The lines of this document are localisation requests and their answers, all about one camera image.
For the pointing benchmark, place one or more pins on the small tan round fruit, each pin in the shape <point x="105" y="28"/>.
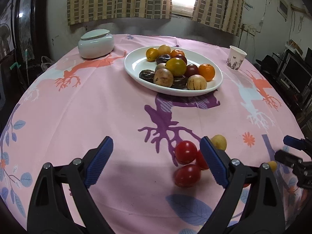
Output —
<point x="219" y="142"/>

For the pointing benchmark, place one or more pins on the pink printed tablecloth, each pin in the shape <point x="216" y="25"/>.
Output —
<point x="76" y="103"/>

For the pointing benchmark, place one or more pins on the dark brown fruit front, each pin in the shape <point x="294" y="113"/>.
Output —
<point x="179" y="82"/>

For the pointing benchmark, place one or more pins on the brown onion-like fruit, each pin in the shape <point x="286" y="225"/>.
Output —
<point x="164" y="50"/>

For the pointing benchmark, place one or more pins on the white oval plate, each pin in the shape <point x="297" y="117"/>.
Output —
<point x="136" y="61"/>

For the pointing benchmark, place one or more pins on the checkered curtain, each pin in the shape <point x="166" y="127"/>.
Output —
<point x="225" y="15"/>
<point x="81" y="11"/>

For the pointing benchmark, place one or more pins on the tiny yellow cherry tomato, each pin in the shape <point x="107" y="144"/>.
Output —
<point x="273" y="165"/>

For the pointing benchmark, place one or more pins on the striped cream pepino melon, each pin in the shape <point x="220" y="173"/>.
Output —
<point x="196" y="82"/>

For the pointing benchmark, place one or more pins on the dark brown fruit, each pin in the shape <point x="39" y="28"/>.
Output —
<point x="147" y="75"/>
<point x="179" y="82"/>
<point x="163" y="58"/>

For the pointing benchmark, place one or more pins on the white ceramic lidded jar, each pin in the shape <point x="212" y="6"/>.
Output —
<point x="95" y="44"/>

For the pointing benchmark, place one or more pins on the white plastic bag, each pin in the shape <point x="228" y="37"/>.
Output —
<point x="46" y="63"/>

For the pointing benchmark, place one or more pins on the right checkered curtain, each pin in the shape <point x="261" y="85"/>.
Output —
<point x="225" y="15"/>

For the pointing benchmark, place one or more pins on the large yellow tomato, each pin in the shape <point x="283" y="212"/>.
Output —
<point x="176" y="66"/>

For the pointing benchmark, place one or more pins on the orange mandarin far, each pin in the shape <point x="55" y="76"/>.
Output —
<point x="176" y="53"/>

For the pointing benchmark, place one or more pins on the orange mandarin right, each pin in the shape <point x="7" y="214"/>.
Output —
<point x="207" y="71"/>

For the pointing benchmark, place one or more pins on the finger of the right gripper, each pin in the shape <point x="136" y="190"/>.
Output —
<point x="287" y="159"/>
<point x="292" y="142"/>

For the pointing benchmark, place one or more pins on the dark red plum far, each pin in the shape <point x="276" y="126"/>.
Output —
<point x="182" y="58"/>

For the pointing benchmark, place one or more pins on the dark red plum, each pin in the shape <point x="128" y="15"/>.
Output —
<point x="191" y="70"/>
<point x="182" y="58"/>

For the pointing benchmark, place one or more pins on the left checkered curtain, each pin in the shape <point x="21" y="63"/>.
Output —
<point x="81" y="11"/>

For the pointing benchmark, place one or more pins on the dark brown fruit back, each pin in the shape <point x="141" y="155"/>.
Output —
<point x="163" y="58"/>

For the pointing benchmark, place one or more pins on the white floral paper cup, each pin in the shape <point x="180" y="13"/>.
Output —
<point x="235" y="58"/>

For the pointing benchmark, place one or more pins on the black computer monitor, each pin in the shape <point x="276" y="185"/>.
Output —
<point x="294" y="74"/>

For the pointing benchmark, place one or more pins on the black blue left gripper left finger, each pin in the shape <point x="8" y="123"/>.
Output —
<point x="61" y="201"/>

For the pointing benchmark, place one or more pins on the small yellow tomato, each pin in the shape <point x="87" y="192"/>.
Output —
<point x="152" y="54"/>

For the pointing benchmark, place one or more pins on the orange mandarin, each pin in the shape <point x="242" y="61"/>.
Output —
<point x="176" y="53"/>
<point x="207" y="71"/>

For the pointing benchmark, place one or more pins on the dark red plum near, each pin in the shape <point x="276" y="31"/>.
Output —
<point x="191" y="70"/>

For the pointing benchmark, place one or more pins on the large striped pepino melon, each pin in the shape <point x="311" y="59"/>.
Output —
<point x="163" y="77"/>

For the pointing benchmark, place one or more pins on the green-brown round fruit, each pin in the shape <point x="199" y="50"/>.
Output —
<point x="160" y="66"/>

